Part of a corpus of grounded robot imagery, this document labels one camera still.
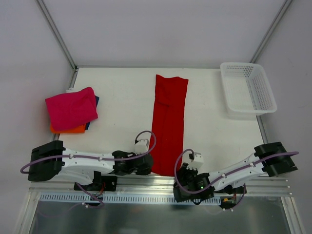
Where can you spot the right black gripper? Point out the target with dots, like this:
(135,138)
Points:
(183,171)

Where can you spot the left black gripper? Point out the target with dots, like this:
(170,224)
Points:
(148,163)

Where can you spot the red t shirt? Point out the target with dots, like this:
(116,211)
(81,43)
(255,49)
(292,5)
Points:
(168,123)

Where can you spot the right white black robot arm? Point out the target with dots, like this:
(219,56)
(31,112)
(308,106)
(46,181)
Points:
(271,159)

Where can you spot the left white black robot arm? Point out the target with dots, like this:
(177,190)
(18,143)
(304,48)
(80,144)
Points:
(54,160)

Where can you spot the folded orange t shirt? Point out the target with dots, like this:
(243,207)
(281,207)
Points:
(77,130)

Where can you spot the folded navy blue t shirt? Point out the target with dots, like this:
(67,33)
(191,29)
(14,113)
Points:
(88,123)

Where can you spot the folded pink t shirt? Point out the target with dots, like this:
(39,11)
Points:
(69,110)

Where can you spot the folded white t shirt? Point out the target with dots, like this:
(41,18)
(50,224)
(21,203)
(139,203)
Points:
(70,90)

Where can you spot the white plastic basket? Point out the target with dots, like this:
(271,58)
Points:
(247,90)

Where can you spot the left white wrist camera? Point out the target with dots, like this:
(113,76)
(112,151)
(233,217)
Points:
(141,146)

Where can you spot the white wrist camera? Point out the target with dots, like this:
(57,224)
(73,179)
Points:
(141,146)
(196,161)

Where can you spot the aluminium mounting rail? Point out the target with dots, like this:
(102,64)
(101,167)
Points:
(161,185)

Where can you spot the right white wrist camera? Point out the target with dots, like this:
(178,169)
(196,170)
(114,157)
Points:
(196,161)

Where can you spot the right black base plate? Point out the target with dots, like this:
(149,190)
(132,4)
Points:
(230,190)

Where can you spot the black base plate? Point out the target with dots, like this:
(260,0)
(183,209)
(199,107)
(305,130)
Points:
(104,184)
(230,190)

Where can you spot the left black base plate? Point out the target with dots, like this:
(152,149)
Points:
(104,184)

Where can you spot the white slotted cable duct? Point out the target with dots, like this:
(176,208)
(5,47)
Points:
(113,198)

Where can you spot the left aluminium frame post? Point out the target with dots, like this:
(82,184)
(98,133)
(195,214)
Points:
(54,29)

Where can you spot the aluminium frame post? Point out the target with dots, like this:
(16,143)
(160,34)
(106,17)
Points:
(271,30)
(54,29)

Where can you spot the right aluminium frame post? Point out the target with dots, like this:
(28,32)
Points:
(271,30)

